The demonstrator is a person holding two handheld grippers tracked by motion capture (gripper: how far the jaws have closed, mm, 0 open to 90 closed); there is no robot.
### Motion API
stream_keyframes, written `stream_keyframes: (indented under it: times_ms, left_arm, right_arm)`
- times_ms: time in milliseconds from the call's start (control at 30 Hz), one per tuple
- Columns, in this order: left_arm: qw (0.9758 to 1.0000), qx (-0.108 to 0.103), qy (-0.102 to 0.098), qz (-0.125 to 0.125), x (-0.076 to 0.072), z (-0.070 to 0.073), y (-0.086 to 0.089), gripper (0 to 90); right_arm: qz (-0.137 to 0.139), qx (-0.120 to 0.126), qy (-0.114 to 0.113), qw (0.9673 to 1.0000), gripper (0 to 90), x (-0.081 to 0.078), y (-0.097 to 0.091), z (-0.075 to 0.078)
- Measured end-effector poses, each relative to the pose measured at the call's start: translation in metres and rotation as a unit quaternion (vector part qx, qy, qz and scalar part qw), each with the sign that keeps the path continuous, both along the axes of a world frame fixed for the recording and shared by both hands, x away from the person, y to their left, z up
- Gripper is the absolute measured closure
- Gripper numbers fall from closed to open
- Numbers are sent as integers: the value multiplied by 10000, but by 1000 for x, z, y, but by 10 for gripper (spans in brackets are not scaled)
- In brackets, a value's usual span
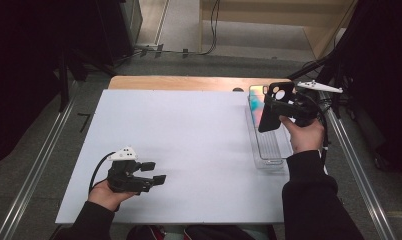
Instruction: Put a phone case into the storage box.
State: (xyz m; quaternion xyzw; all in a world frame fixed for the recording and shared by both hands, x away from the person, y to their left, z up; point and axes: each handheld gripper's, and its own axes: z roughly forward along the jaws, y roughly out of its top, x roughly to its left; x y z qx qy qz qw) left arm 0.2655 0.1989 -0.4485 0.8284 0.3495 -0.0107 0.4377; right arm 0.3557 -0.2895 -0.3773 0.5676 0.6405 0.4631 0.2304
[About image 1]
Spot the dark cabinet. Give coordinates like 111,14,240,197
95,0,144,66

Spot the clear blue phone case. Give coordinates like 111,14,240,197
248,84,270,129

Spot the hanging black cable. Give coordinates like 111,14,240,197
202,0,221,56

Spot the black phone case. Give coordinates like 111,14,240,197
257,81,296,134

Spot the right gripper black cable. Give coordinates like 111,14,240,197
317,96,331,151

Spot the aluminium floor rail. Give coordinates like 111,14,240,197
325,106,397,240
0,81,78,240

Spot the person's left hand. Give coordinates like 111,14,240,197
87,179,137,213

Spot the white board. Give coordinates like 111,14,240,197
54,89,345,225

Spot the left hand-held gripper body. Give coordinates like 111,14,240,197
107,146,155,196

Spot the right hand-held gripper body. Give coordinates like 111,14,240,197
288,79,344,128

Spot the clear plastic tray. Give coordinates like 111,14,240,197
244,94,294,170

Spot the person's right hand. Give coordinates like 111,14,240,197
278,114,325,154

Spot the wooden table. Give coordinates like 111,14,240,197
107,75,297,93

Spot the black metal stand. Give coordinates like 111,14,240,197
287,33,357,119
57,46,117,113

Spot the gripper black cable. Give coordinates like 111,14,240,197
317,96,331,151
88,151,116,194

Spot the black curtain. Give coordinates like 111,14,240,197
335,0,402,181
0,0,100,169

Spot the light wooden shelf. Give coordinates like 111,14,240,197
198,0,358,60

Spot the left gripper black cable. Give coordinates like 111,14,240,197
88,151,116,194

